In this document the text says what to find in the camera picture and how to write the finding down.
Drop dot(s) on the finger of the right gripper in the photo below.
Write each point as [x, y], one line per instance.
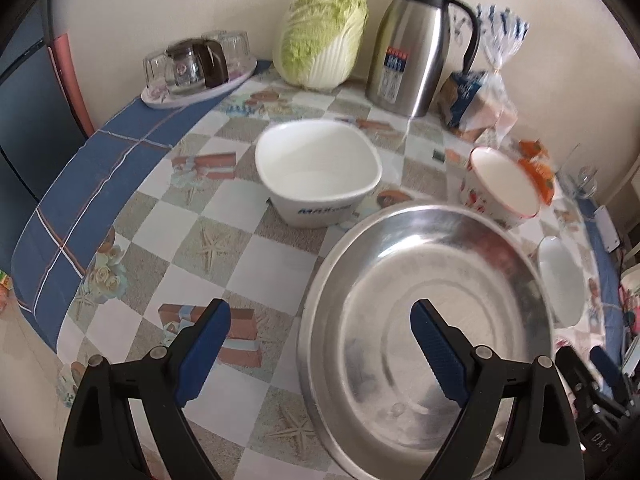
[610, 372]

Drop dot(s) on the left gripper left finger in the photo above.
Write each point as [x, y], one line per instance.
[100, 440]

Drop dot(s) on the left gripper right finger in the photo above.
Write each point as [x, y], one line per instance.
[541, 440]

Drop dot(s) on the red-rimmed white bowl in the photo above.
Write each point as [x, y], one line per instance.
[498, 188]

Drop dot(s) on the white square MAX bowl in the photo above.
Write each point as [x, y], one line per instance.
[316, 171]

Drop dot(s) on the small white round bowl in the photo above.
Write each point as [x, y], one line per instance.
[563, 280]

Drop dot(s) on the white power strip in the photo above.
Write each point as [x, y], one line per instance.
[606, 228]

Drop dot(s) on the large stainless steel bowl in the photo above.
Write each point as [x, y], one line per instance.
[381, 382]

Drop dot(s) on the clear glass mug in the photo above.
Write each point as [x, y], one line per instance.
[576, 178]

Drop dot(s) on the orange snack packet front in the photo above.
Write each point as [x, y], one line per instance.
[542, 176]

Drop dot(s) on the orange snack packet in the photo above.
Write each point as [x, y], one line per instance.
[542, 176]
[531, 149]

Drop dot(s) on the patterned blue-edged tablecloth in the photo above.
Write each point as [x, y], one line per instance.
[166, 207]

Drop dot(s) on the orange snack packet back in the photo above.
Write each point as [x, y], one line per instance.
[531, 149]

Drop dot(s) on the white oval tray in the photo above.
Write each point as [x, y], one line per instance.
[161, 99]

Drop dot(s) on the bagged sliced bread loaf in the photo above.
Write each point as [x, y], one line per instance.
[475, 105]

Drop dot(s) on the upturned clear glass left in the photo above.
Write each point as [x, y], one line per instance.
[155, 66]

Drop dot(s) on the upturned clear glass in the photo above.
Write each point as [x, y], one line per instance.
[155, 66]
[235, 46]

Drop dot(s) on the upturned clear glass right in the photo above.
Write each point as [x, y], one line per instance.
[235, 46]

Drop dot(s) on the napa cabbage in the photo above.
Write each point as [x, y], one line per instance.
[318, 41]

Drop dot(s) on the stainless steel thermos jug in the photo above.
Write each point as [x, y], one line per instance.
[410, 50]

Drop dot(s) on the glass teapot brown handle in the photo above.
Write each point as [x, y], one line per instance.
[195, 64]

